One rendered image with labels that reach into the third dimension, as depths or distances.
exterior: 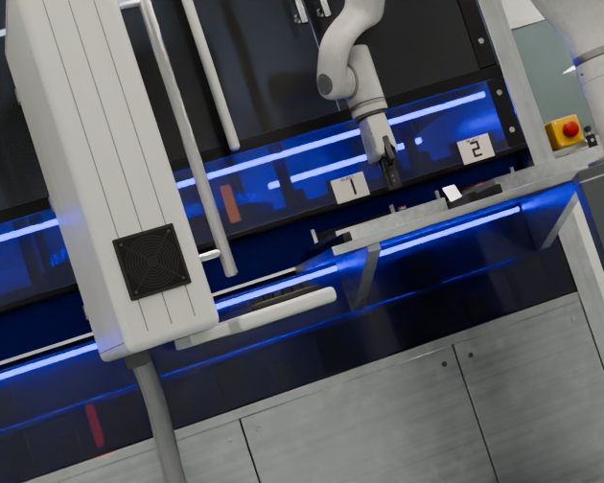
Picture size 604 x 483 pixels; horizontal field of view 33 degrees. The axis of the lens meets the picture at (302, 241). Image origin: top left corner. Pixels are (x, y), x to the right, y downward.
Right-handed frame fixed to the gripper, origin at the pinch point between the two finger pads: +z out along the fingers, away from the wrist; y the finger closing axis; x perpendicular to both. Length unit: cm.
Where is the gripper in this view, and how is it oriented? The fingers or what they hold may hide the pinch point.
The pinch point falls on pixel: (392, 180)
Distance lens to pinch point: 235.2
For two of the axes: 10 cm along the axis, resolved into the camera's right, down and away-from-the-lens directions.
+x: 9.3, -3.0, 2.0
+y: 1.8, -1.0, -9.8
